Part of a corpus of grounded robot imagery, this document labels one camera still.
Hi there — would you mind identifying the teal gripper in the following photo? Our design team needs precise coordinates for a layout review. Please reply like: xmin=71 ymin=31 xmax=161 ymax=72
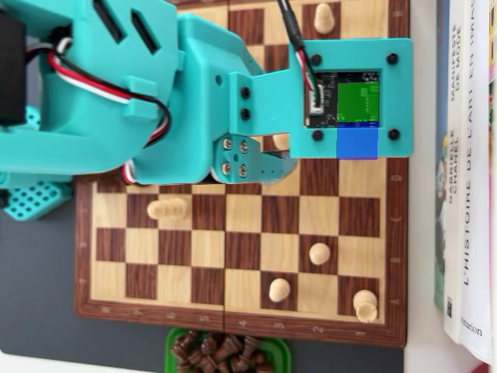
xmin=131 ymin=12 xmax=300 ymax=186

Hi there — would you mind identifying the wooden folding chessboard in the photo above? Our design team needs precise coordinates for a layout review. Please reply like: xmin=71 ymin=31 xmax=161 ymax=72
xmin=73 ymin=0 xmax=409 ymax=348

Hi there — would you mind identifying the white wooden queen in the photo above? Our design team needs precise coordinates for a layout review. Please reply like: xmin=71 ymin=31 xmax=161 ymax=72
xmin=147 ymin=197 xmax=191 ymax=221

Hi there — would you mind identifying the white wooden rook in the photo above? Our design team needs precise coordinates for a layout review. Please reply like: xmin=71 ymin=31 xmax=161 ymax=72
xmin=352 ymin=289 xmax=379 ymax=323

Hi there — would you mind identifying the green plastic tray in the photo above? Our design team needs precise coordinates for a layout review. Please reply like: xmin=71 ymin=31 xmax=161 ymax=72
xmin=165 ymin=326 xmax=292 ymax=373

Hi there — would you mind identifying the blue comic book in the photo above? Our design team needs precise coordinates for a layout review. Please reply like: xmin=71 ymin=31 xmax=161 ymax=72
xmin=433 ymin=0 xmax=452 ymax=312

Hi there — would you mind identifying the white Gabrielle Chanel book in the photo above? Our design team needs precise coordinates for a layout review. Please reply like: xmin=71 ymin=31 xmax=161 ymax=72
xmin=444 ymin=0 xmax=473 ymax=345

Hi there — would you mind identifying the white art history book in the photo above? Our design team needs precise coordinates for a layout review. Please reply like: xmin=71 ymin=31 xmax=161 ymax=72
xmin=460 ymin=0 xmax=497 ymax=364

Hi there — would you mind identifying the pink object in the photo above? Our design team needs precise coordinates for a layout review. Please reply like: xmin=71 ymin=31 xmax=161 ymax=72
xmin=465 ymin=361 xmax=497 ymax=373

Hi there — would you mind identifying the black camera cable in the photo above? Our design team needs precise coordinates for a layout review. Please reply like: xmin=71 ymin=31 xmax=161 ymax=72
xmin=276 ymin=0 xmax=326 ymax=116

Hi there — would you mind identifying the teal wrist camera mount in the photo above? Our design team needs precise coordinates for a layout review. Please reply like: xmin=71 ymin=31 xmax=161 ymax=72
xmin=228 ymin=37 xmax=413 ymax=160

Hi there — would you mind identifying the red white black servo cable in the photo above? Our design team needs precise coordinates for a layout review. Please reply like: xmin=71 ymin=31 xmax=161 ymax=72
xmin=23 ymin=37 xmax=172 ymax=151

